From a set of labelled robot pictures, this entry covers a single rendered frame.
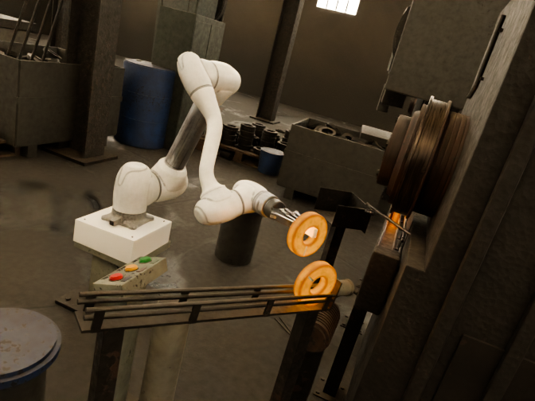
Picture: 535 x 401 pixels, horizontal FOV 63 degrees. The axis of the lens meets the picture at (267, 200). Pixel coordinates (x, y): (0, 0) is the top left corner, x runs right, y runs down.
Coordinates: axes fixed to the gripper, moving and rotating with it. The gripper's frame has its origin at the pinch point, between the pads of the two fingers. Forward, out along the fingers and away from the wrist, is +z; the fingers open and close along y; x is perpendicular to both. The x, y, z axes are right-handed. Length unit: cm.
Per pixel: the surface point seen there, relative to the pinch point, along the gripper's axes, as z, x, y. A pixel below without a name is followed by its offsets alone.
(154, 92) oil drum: -354, -2, -102
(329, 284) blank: 12.1, -14.7, -3.5
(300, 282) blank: 10.4, -12.8, 9.0
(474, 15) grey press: -125, 127, -275
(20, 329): -30, -40, 78
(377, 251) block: 11.5, -5.1, -25.5
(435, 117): 10, 44, -37
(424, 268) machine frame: 34.5, 1.1, -16.3
